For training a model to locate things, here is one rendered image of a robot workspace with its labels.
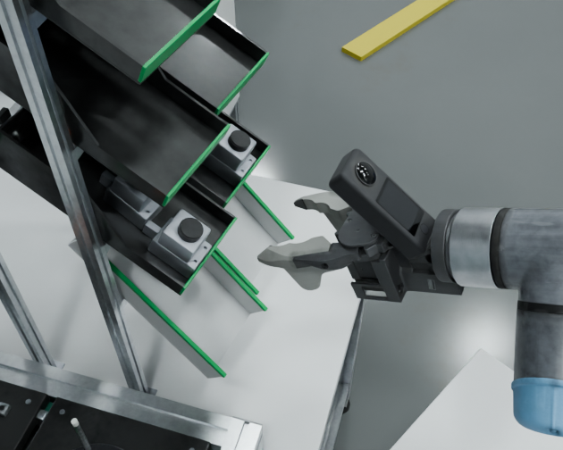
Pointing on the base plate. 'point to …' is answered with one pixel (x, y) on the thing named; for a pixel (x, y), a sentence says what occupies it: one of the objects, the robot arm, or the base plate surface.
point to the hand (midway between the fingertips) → (281, 224)
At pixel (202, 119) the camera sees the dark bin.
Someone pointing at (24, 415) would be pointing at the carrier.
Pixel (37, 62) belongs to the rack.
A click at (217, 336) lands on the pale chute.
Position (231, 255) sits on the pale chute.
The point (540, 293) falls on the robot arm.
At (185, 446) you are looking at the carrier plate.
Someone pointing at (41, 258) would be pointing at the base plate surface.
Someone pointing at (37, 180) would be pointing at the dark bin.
